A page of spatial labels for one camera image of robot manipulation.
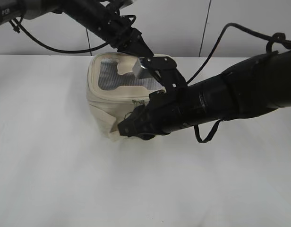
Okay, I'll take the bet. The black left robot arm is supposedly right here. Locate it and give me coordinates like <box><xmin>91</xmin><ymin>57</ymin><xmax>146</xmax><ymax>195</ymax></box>
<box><xmin>0</xmin><ymin>0</ymin><xmax>154</xmax><ymax>57</ymax></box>

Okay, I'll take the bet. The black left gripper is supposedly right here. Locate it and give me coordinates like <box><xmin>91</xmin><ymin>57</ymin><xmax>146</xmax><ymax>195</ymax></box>
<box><xmin>89</xmin><ymin>14</ymin><xmax>153</xmax><ymax>57</ymax></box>

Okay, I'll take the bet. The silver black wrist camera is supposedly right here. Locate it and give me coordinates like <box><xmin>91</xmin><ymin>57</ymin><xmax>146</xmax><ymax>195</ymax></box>
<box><xmin>132</xmin><ymin>56</ymin><xmax>179</xmax><ymax>89</ymax></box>

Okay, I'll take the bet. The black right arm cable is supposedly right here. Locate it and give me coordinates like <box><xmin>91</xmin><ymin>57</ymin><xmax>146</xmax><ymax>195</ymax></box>
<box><xmin>185</xmin><ymin>22</ymin><xmax>291</xmax><ymax>144</ymax></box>

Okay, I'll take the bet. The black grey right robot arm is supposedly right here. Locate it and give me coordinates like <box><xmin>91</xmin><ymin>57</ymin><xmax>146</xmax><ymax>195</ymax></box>
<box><xmin>118</xmin><ymin>51</ymin><xmax>291</xmax><ymax>143</ymax></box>

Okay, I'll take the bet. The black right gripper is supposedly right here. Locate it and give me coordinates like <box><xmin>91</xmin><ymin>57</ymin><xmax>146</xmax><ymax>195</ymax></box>
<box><xmin>118</xmin><ymin>85</ymin><xmax>207</xmax><ymax>140</ymax></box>

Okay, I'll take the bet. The cream fabric zipper bag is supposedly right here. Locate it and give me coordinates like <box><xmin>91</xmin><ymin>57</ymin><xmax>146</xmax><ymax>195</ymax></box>
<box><xmin>86</xmin><ymin>52</ymin><xmax>163</xmax><ymax>141</ymax></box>

